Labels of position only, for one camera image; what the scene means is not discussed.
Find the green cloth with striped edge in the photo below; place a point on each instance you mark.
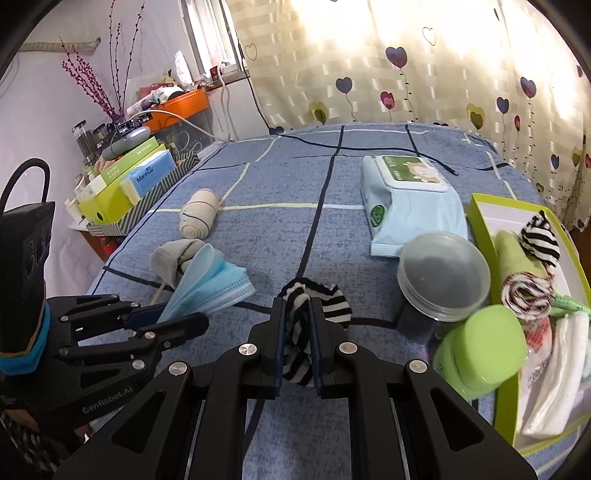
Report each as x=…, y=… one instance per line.
x=526, y=286

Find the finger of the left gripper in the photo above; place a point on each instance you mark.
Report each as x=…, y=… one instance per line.
x=104, y=367
x=77, y=318

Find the grey sock bundle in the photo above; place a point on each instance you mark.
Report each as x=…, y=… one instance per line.
x=170, y=260

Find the light blue wet wipes pack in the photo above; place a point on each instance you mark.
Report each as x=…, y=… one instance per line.
x=405, y=197

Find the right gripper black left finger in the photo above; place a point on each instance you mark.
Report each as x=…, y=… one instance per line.
x=189, y=422

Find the green cardboard box tray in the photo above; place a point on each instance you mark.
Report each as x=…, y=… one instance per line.
x=488, y=215

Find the black white striped sock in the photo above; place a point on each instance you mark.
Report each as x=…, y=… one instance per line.
x=298, y=295
x=538, y=239

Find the red printed plastic packet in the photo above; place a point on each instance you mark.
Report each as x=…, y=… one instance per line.
x=538, y=335

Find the white towel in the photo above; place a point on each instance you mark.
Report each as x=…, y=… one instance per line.
x=562, y=378

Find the purple decorative branches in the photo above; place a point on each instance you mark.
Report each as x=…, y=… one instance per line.
x=101, y=71

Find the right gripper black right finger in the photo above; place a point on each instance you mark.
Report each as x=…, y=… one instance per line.
x=406, y=421

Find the blue face masks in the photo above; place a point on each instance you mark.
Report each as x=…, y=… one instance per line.
x=208, y=285

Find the orange plastic bin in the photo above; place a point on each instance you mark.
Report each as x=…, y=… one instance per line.
x=183, y=106

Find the green plastic jar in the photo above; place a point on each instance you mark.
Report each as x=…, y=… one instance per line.
x=485, y=351

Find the heart patterned curtain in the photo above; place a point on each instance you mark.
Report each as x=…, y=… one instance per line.
x=497, y=69

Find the clear jar with grey lid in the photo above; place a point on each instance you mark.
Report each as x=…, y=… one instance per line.
x=444, y=279

